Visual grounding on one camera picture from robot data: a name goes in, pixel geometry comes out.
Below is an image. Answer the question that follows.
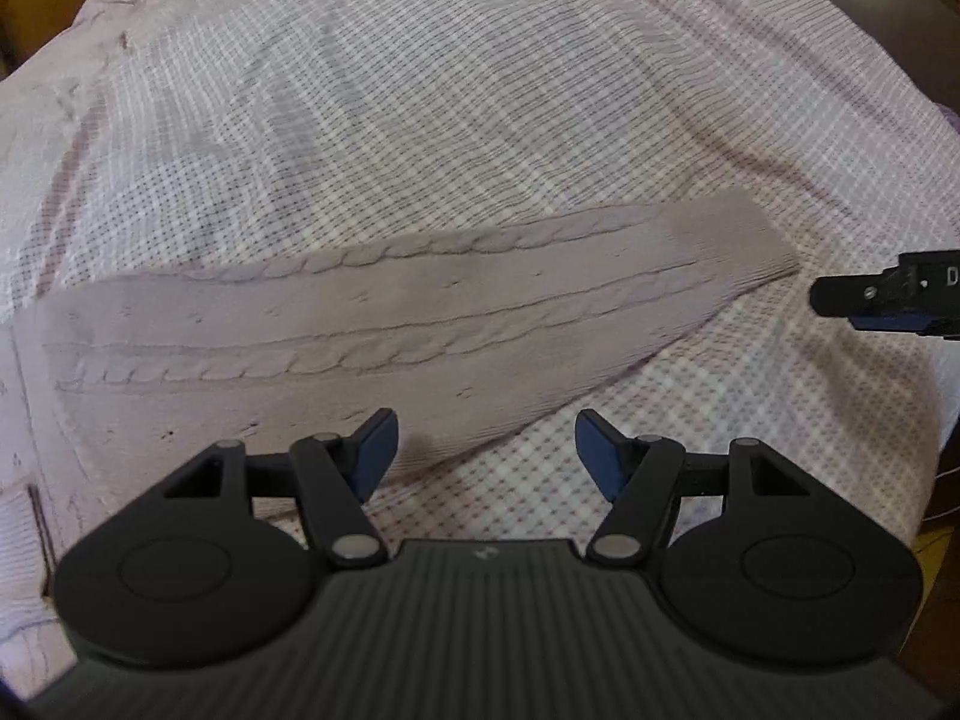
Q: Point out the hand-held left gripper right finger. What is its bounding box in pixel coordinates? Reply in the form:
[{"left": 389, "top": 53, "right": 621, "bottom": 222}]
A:
[{"left": 575, "top": 410, "right": 811, "bottom": 565}]

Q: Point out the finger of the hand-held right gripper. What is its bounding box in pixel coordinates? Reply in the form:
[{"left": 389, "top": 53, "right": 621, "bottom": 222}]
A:
[{"left": 814, "top": 270, "right": 927, "bottom": 333}]

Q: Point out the pink checked bedsheet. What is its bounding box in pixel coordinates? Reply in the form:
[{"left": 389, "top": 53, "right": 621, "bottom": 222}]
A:
[{"left": 0, "top": 0, "right": 960, "bottom": 698}]

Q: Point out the dark wooden furniture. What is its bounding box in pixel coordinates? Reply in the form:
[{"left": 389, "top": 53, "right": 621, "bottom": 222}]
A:
[{"left": 750, "top": 0, "right": 960, "bottom": 115}]

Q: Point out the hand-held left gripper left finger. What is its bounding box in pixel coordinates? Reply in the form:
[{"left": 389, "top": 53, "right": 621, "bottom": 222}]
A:
[{"left": 161, "top": 409, "right": 399, "bottom": 569}]

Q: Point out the pink cable knit sweater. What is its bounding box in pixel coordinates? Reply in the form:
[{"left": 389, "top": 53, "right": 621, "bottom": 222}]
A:
[{"left": 0, "top": 191, "right": 802, "bottom": 698}]

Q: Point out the brown cardboard box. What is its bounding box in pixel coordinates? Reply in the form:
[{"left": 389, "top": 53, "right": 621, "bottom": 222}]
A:
[{"left": 0, "top": 0, "right": 117, "bottom": 80}]

